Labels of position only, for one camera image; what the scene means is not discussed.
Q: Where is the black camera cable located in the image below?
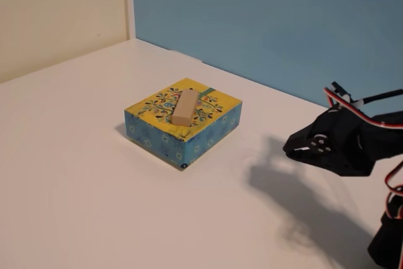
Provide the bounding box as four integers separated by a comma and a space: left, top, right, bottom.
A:
361, 89, 403, 106

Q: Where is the yellow blue floral box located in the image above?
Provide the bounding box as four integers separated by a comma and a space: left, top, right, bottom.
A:
124, 77, 243, 171

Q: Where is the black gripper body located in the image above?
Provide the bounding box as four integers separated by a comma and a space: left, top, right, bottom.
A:
314, 107, 378, 177

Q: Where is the blue backdrop board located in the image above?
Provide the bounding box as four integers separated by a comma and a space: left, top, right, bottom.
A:
130, 0, 403, 109

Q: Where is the red white black servo wire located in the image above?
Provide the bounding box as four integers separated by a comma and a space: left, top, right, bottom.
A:
384, 159, 403, 220
324, 81, 403, 130

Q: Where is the wooden Jenga block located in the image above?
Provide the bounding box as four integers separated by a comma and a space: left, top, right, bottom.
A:
171, 88, 200, 127

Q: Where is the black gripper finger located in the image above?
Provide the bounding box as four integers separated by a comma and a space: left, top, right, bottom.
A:
283, 122, 333, 159
284, 150, 343, 176

